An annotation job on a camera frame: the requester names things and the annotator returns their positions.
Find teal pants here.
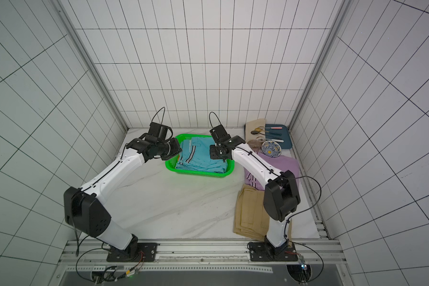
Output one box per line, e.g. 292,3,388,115
175,137,228,174

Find tan pants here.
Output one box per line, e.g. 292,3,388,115
233,184,293,242

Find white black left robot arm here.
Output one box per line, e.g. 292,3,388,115
63,134,182,258

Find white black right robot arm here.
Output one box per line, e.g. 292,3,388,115
209,140,301,252

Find purple folded pants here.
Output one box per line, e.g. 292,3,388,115
244,153,300,191

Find dark metal spoon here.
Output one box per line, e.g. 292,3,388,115
250,131,281,136

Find silver spoon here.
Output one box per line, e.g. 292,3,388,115
256,136,284,143

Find blue patterned bowl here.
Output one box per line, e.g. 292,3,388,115
261,141,282,158

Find blue tray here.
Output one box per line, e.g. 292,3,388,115
265,124,293,150

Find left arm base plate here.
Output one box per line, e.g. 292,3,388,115
106,243,158,263

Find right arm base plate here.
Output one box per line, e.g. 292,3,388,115
247,242,299,262

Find aluminium frame rail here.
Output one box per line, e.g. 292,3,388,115
57,239,347,274

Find black left base cable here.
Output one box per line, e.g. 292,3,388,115
74,234,145,283

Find black base cable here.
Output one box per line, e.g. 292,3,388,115
246,239,325,283
74,234,145,283

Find black right base cable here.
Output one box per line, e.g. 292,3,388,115
246,239,325,283

